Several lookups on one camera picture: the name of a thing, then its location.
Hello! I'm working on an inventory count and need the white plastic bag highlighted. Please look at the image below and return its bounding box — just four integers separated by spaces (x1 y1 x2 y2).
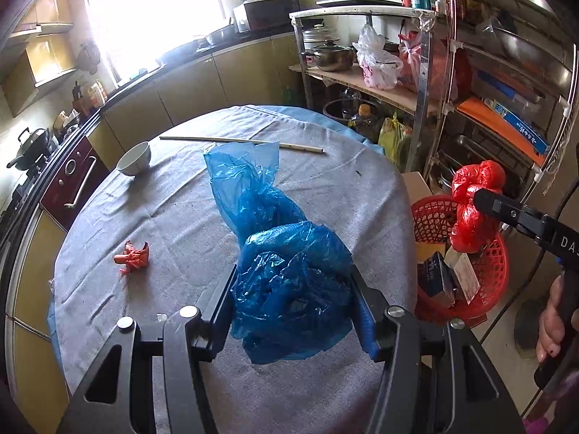
353 25 403 90

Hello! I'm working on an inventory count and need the small blue box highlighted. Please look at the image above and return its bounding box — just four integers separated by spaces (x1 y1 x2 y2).
417 252 457 309

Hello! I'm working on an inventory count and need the clear plastic bottle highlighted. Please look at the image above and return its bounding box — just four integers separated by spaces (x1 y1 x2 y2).
340 87 363 120

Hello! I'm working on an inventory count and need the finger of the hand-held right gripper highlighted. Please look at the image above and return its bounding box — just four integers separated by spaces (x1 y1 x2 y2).
473 187 557 247

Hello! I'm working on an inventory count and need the beige box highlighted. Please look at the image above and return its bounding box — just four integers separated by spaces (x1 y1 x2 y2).
445 246 481 303

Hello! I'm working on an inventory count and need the knife block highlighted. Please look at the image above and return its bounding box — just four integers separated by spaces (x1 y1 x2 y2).
72 80 86 116

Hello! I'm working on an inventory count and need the red mesh basket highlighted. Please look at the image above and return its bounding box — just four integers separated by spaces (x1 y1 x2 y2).
410 195 510 326

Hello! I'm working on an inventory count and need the yellow plastic bag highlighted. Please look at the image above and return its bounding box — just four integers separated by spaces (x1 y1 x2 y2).
377 112 413 169

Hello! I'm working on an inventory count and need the black bucket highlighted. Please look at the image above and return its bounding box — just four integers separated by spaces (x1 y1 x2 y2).
322 98 351 123

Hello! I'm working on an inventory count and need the hanging round utensil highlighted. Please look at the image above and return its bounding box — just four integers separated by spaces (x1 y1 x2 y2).
76 43 101 75

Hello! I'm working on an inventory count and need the cardboard box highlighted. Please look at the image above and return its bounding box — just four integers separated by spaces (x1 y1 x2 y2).
402 171 437 206

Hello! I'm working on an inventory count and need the large steel basin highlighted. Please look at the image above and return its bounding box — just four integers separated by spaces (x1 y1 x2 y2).
491 25 573 75

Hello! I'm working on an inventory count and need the yellow wall cabinet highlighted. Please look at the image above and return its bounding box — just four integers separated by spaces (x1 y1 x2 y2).
0 0 77 118

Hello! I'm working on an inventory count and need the black induction cooktop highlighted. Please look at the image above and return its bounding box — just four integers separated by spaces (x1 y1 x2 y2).
316 0 405 8

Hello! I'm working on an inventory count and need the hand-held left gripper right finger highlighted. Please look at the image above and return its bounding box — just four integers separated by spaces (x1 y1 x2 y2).
348 262 525 434

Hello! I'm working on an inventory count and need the grey tablecloth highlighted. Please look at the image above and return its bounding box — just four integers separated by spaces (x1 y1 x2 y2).
47 105 419 434

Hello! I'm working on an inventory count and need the orange board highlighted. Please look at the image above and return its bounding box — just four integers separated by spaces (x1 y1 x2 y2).
456 97 549 167

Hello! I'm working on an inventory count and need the dark red oven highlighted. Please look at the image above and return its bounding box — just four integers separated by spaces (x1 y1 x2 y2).
40 135 109 220

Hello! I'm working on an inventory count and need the person's right hand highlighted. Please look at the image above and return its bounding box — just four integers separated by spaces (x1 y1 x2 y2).
536 276 568 365

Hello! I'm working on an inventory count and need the steel pot with lid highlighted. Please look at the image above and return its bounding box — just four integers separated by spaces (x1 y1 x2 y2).
302 40 356 72

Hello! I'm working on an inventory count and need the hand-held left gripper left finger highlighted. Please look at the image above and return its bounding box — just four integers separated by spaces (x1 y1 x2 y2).
56 262 240 434

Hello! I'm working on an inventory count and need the blue plastic tray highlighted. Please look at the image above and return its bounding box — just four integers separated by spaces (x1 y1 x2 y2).
473 69 544 105

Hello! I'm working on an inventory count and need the wooden stick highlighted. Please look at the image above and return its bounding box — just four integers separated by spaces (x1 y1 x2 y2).
159 136 325 153

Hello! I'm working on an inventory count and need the yellow oil bottle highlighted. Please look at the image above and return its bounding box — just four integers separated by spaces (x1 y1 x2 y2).
349 104 381 144

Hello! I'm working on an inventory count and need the steel rectangular tray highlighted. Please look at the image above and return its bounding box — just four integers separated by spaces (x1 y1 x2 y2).
452 133 496 169

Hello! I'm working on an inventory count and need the red plastic bag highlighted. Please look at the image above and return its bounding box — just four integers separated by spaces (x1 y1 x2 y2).
450 160 506 254

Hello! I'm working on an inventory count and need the blue plastic bag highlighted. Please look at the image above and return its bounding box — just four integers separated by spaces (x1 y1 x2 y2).
203 141 378 365

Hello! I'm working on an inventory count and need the white bowl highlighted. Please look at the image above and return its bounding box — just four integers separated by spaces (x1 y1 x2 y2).
117 141 151 177

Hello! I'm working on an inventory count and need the pink red printed bag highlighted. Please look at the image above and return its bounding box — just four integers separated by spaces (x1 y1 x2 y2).
398 31 437 95

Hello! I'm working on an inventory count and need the microwave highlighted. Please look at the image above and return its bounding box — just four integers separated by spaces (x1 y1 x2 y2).
233 0 301 33

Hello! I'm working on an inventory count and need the black wok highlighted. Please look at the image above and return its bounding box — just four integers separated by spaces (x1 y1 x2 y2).
7 127 52 170

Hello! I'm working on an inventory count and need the red wrapper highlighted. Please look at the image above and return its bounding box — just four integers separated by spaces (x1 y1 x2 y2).
114 241 150 276

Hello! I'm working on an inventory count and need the long blue box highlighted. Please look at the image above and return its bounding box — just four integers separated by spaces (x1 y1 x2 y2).
483 98 551 156

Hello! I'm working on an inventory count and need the stainless steel dish rack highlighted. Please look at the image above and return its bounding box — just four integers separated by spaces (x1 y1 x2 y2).
425 0 579 200

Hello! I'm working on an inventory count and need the window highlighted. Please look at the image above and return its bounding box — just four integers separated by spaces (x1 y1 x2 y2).
81 0 227 83

